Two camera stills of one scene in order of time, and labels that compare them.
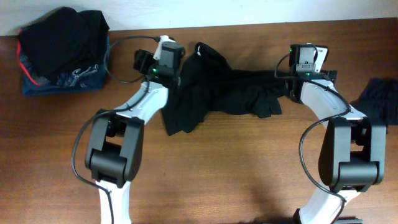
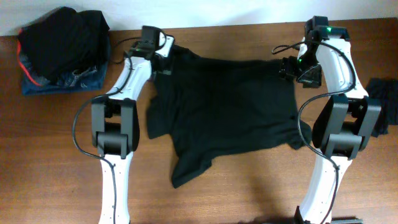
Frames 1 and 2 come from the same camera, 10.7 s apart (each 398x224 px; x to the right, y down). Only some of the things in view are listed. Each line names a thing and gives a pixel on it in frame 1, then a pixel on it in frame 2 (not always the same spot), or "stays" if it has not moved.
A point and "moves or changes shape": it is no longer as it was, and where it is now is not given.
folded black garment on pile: [64, 40] stays
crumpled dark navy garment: [379, 102] stays
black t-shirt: [208, 84] moves or changes shape
